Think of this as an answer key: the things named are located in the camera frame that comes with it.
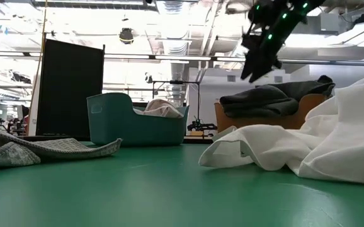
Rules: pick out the silver air duct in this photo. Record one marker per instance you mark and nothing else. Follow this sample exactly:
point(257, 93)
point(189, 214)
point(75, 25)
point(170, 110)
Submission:
point(175, 47)

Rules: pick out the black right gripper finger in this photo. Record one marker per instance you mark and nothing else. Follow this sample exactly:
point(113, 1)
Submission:
point(259, 71)
point(248, 67)

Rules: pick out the black ceiling lamp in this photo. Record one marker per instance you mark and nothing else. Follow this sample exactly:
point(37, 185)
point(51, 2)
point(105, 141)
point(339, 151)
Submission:
point(126, 35)

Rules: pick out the dark grey towel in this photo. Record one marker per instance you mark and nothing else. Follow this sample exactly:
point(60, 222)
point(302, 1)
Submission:
point(257, 101)

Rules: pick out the green table mat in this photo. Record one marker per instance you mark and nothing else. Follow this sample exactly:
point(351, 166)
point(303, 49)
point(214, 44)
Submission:
point(169, 195)

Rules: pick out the white red-check towel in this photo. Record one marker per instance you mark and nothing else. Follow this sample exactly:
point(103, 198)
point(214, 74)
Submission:
point(160, 110)

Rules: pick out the small black machine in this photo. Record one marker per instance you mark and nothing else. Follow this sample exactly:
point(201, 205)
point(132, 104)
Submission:
point(201, 126)

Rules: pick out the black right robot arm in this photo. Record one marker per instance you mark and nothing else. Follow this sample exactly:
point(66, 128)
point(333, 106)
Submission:
point(292, 12)

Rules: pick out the black standing panel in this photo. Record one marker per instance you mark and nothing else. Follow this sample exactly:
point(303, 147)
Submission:
point(71, 88)

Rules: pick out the grey ceiling pipe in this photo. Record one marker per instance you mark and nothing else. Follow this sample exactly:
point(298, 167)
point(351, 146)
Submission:
point(342, 63)

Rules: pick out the black table frame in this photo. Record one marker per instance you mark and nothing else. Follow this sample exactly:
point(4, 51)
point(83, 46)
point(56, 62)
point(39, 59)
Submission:
point(59, 138)

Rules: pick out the teal plastic basket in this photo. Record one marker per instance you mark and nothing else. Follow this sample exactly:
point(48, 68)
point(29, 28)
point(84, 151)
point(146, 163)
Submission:
point(122, 126)

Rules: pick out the black metal stand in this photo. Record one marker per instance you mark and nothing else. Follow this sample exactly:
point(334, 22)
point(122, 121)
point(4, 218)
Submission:
point(175, 82)

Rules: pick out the orange plastic basket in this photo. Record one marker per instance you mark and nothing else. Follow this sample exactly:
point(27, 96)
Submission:
point(264, 123)

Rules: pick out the white waffle towel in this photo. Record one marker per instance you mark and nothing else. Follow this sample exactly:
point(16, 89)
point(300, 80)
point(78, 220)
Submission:
point(59, 148)

